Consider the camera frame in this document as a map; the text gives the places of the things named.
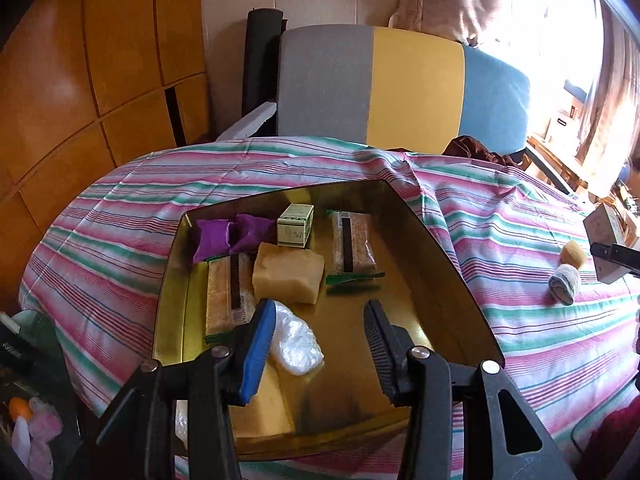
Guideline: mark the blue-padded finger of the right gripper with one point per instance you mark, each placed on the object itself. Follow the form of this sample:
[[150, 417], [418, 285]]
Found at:
[[618, 254]]

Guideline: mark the clear plastic bundle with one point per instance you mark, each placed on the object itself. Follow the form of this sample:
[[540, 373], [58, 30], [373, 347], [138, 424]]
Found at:
[[294, 346]]

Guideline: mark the orange fruit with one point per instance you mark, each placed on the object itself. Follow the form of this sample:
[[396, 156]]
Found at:
[[19, 407]]

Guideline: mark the dark red cloth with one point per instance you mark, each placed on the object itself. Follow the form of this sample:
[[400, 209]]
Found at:
[[468, 147]]

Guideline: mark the purple snack packet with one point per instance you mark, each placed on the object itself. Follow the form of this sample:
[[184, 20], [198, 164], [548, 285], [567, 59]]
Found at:
[[248, 232], [214, 240]]

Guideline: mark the grey yellow blue chair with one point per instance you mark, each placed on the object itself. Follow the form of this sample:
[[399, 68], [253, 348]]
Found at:
[[391, 88]]

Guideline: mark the rolled black yoga mat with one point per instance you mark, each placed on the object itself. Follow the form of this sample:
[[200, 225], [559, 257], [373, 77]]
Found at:
[[264, 29]]

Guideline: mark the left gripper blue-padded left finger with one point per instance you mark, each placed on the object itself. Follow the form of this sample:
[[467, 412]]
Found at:
[[135, 432]]

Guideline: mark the striped pink green bedsheet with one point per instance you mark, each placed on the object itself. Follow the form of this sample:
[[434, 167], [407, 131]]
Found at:
[[96, 273]]

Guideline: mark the yellow sponge block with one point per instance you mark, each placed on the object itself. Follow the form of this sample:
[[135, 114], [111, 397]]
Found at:
[[288, 275]]

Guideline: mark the small green white box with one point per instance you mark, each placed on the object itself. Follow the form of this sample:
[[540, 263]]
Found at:
[[294, 225]]

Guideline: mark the black thermos bottle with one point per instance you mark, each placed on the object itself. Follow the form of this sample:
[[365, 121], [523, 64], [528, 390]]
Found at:
[[16, 353]]

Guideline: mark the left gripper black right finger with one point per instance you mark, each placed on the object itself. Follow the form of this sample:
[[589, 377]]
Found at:
[[503, 436]]

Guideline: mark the gold metal tin tray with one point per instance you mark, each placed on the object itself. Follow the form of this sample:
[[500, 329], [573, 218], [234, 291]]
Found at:
[[341, 403]]

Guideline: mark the wooden wardrobe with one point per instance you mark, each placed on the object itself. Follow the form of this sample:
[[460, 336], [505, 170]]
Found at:
[[87, 85]]

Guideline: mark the cereal bar green wrapper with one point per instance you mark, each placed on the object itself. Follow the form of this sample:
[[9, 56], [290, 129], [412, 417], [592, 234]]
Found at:
[[353, 258]]

